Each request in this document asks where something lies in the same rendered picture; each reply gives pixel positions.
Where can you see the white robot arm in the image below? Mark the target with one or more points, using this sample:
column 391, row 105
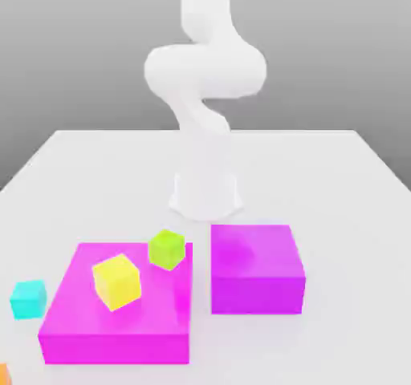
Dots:
column 205, row 70

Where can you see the small green cube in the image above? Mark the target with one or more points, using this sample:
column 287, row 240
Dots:
column 167, row 249

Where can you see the small yellow cube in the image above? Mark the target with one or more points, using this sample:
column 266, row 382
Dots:
column 117, row 282

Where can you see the small cyan cube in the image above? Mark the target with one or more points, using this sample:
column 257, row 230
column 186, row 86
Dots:
column 28, row 299

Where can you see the small orange cube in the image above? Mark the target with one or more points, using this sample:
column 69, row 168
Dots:
column 3, row 374

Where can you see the large purple box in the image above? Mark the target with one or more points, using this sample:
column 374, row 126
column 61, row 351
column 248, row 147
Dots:
column 257, row 282

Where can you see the large magenta box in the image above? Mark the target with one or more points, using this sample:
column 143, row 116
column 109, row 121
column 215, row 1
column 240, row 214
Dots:
column 128, row 333

